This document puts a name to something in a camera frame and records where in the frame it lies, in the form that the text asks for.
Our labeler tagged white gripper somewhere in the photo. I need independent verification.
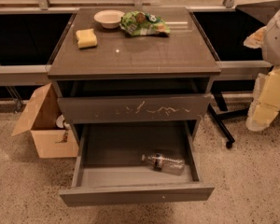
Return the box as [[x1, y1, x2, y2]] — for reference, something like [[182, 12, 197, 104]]
[[244, 9, 280, 132]]

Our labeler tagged clear plastic water bottle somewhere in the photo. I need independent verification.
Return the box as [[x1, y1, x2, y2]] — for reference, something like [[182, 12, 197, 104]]
[[142, 153, 185, 175]]

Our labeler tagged closed scratched grey drawer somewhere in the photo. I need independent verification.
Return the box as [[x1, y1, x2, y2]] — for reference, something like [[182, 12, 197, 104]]
[[58, 94, 211, 124]]

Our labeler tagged grey drawer cabinet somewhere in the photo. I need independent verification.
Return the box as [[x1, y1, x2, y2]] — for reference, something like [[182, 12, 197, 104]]
[[49, 7, 220, 138]]

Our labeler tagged open grey lower drawer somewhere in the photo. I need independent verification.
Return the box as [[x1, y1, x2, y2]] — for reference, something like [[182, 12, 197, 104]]
[[60, 121, 214, 206]]

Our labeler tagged green chip bag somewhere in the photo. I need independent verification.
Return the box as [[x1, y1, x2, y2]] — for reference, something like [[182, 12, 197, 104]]
[[119, 11, 170, 36]]

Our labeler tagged white bowl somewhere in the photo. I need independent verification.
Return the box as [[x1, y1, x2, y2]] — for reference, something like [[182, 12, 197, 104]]
[[94, 10, 124, 29]]

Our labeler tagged yellow sponge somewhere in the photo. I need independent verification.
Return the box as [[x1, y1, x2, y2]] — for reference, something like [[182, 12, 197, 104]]
[[76, 29, 97, 49]]

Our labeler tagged white cup in box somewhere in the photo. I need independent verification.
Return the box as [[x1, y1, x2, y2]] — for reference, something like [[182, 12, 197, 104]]
[[56, 115, 71, 130]]

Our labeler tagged cardboard box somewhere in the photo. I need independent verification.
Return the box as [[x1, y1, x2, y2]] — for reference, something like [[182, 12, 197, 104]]
[[12, 84, 78, 158]]

